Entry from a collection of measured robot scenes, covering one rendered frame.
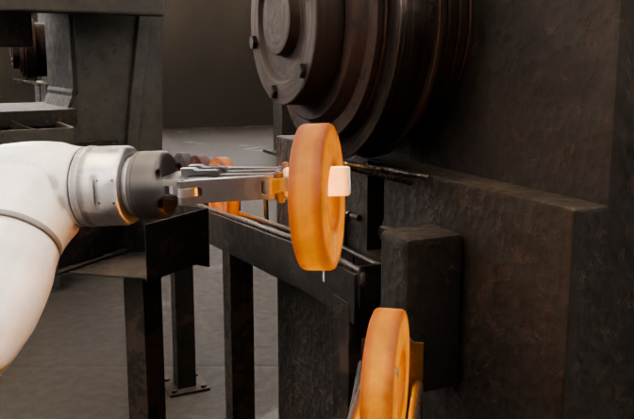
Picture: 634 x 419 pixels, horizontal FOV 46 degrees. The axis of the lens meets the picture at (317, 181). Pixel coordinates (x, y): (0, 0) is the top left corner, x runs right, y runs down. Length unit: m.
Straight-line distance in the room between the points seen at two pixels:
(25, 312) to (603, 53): 0.72
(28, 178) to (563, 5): 0.68
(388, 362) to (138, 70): 3.46
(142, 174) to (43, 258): 0.13
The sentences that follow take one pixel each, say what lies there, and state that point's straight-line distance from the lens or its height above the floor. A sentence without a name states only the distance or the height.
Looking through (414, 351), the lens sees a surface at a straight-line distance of 0.91.
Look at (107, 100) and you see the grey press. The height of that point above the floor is 0.83.
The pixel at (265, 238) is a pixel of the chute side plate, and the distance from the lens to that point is 1.57.
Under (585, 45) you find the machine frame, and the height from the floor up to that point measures 1.07.
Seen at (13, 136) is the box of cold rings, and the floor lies 0.71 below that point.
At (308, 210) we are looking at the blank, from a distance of 0.71.
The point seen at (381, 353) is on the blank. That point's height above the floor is 0.76.
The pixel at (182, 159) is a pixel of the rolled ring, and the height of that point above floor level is 0.75.
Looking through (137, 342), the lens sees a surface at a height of 0.43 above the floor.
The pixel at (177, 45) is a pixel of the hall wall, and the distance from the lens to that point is 11.52.
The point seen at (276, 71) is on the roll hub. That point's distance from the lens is 1.28.
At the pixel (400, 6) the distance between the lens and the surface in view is 1.07.
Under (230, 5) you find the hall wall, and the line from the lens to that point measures 11.78.
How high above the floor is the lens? 1.05
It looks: 9 degrees down
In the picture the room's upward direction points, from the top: straight up
